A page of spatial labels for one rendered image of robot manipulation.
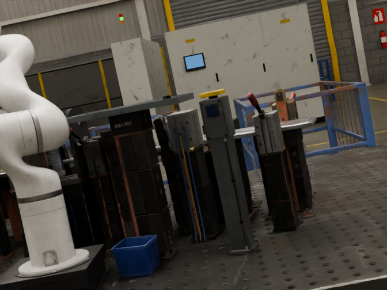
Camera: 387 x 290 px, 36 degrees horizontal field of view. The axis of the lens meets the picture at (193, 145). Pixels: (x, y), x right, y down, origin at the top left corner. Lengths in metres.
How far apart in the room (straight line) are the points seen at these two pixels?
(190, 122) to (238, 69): 8.15
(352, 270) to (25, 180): 0.84
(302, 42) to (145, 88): 2.72
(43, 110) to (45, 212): 0.27
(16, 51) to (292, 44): 8.42
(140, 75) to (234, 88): 1.58
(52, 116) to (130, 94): 8.40
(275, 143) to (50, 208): 0.67
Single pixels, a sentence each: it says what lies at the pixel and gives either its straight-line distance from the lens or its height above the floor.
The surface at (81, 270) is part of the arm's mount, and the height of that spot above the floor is 0.79.
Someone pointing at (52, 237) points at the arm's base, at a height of 0.87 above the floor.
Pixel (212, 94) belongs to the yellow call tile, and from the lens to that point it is 1.60.
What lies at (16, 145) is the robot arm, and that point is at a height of 1.13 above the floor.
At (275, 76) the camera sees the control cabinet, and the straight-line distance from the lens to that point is 10.00.
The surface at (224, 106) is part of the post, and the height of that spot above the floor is 1.11.
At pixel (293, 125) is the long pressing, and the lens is 1.85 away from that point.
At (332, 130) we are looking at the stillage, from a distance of 5.13.
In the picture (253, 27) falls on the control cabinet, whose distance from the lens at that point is 9.98.
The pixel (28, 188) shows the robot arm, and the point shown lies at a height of 1.01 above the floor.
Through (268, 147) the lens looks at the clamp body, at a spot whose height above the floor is 0.96.
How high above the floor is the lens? 1.21
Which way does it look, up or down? 7 degrees down
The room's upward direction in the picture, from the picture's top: 12 degrees counter-clockwise
